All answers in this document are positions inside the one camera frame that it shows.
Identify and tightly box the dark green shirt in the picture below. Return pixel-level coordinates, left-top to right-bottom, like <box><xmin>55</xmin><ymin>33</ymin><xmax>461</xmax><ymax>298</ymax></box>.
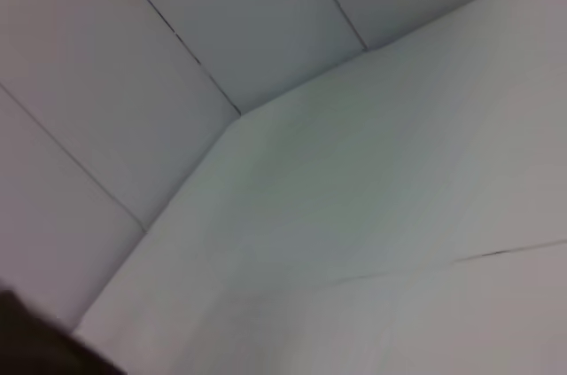
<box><xmin>0</xmin><ymin>289</ymin><xmax>128</xmax><ymax>375</ymax></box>

